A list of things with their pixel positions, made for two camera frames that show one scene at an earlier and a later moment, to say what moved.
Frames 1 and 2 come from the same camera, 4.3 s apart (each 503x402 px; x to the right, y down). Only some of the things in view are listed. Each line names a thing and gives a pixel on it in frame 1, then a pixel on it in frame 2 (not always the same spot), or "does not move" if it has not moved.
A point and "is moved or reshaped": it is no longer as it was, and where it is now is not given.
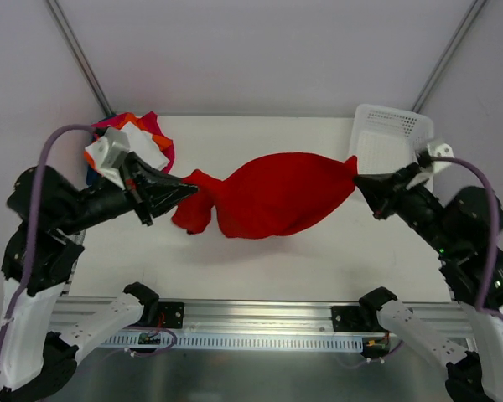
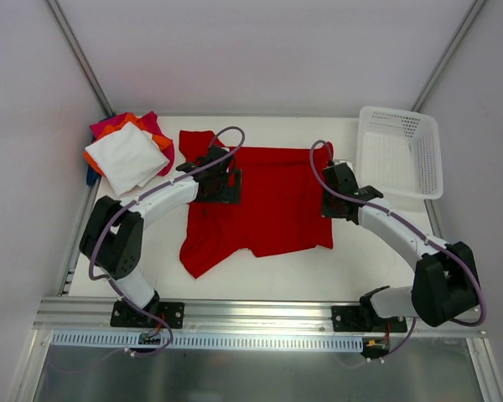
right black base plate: x=350 y=318 does not move
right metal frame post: x=448 y=55 does not move
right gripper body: x=401 y=191 -> x=331 y=206
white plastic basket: x=385 y=137 does not move
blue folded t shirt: x=91 y=175 does not move
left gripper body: x=138 y=196 -> x=231 y=187
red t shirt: x=270 y=196 is moved or reshaped
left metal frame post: x=69 y=33 does not move
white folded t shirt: x=109 y=152 does not move
